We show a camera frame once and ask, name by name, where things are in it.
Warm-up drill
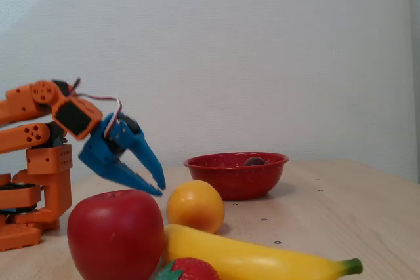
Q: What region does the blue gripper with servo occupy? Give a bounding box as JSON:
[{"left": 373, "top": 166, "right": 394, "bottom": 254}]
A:
[{"left": 77, "top": 111, "right": 167, "bottom": 197}]

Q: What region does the dark purple plum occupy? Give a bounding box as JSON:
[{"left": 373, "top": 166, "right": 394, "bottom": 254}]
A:
[{"left": 243, "top": 156, "right": 270, "bottom": 167}]

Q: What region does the red speckled bowl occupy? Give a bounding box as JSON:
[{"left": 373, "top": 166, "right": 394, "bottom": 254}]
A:
[{"left": 183, "top": 152, "right": 290, "bottom": 201}]

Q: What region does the red toy apple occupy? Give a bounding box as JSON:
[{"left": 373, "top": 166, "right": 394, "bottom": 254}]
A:
[{"left": 67, "top": 189, "right": 166, "bottom": 280}]

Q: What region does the toy orange fruit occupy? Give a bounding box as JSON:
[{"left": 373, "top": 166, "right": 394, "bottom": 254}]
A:
[{"left": 166, "top": 180, "right": 226, "bottom": 235}]

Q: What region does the red toy strawberry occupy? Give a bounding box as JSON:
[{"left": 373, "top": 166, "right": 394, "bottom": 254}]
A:
[{"left": 152, "top": 257, "right": 220, "bottom": 280}]

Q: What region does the yellow toy banana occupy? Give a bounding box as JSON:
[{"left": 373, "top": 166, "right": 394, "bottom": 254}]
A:
[{"left": 163, "top": 224, "right": 364, "bottom": 280}]

